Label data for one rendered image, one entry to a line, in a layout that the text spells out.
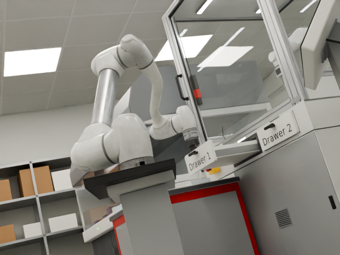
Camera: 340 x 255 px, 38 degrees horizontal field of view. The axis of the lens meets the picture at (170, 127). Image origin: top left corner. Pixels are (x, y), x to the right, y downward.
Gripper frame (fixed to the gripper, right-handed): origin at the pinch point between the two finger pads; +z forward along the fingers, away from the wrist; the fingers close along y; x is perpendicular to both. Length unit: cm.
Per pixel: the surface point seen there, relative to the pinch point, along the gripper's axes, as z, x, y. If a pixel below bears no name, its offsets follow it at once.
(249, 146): -2.2, 10.8, 37.5
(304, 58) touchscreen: -11, -16, 124
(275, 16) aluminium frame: -53, 18, 80
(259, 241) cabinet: 45.0, 16.3, 12.3
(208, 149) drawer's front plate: -4.3, -13.0, 36.9
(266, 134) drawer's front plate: -4, 15, 49
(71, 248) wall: -6, 5, -393
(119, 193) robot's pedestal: 13, -71, 57
